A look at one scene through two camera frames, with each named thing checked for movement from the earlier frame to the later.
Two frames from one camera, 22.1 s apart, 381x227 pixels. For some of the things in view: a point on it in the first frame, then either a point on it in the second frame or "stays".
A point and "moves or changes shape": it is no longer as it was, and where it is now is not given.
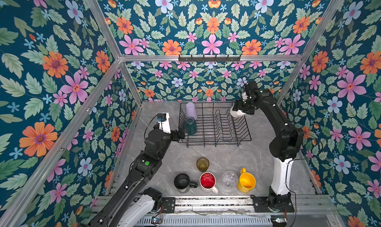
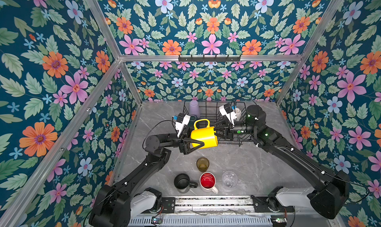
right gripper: [237, 105] → [228, 132]
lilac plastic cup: [190, 110] moves or changes shape
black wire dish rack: [212, 122] stays
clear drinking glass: [229, 179] stays
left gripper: [176, 136] → [184, 145]
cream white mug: [237, 113] moves or changes shape
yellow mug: [246, 181] → [205, 133]
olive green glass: [202, 164] stays
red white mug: [207, 182] stays
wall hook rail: [209, 59] stays
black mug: [182, 181] stays
